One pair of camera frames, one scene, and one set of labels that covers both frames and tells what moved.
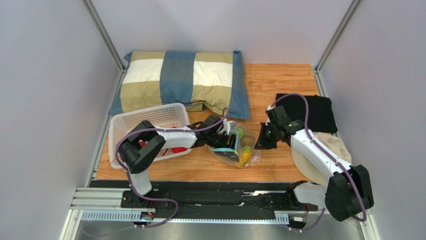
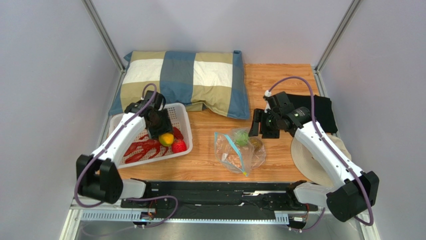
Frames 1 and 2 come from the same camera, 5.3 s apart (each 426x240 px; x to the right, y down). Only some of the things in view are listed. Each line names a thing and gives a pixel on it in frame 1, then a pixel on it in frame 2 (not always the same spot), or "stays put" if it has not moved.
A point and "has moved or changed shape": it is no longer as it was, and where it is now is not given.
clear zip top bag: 242,152 has moved or changed shape
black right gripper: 265,137 → 266,123
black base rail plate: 213,199 stays put
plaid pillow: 206,81 stays put
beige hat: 310,169 stays put
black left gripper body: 213,140 → 162,124
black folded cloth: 320,117 stays put
